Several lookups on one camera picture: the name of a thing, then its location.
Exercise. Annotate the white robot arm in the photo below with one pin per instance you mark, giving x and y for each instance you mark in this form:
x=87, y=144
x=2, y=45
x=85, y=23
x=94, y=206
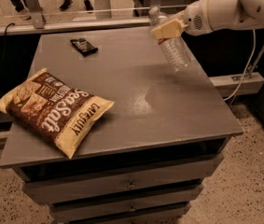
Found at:
x=235, y=14

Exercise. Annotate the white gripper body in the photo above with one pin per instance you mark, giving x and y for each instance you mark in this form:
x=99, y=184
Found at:
x=195, y=20

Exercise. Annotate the middle grey drawer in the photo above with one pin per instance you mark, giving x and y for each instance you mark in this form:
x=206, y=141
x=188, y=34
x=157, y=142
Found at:
x=167, y=200

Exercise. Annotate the person with light shoe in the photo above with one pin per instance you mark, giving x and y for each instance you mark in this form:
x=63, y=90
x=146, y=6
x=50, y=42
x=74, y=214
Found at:
x=18, y=0

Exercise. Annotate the top grey drawer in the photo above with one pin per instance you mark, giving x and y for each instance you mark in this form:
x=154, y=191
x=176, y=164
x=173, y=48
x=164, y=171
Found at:
x=114, y=181

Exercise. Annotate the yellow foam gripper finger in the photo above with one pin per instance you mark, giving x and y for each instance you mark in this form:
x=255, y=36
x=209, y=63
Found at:
x=177, y=16
x=169, y=29

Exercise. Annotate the sea salt chips bag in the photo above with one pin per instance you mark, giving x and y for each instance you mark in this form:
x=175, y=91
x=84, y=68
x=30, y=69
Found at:
x=61, y=114

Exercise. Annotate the grey drawer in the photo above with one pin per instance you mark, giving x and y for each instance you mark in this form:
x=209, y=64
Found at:
x=114, y=181
x=167, y=200
x=131, y=218

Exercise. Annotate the small black snack packet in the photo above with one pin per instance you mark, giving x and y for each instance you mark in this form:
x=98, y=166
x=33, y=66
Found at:
x=84, y=47

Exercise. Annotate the grey drawer cabinet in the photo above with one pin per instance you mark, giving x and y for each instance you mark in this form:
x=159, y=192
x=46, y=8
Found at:
x=158, y=115

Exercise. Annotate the metal guard rail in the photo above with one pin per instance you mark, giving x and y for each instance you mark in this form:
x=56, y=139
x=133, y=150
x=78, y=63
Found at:
x=46, y=16

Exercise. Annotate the clear plastic water bottle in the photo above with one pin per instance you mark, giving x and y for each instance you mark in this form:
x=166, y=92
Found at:
x=173, y=49

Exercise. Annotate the bottom grey drawer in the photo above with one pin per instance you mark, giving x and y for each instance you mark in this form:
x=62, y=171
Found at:
x=131, y=218

